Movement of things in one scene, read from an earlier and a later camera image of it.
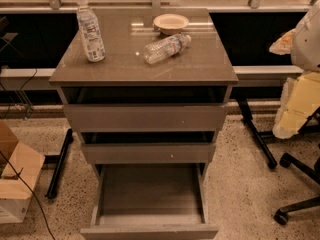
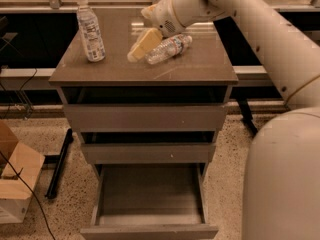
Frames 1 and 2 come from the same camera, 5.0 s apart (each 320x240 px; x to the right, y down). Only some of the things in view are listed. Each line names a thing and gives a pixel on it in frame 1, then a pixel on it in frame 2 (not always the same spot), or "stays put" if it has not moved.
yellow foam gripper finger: [283, 45] to [162, 16]
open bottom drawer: [149, 201] stays put
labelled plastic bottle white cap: [90, 30] stays put
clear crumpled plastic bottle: [162, 49] stays put
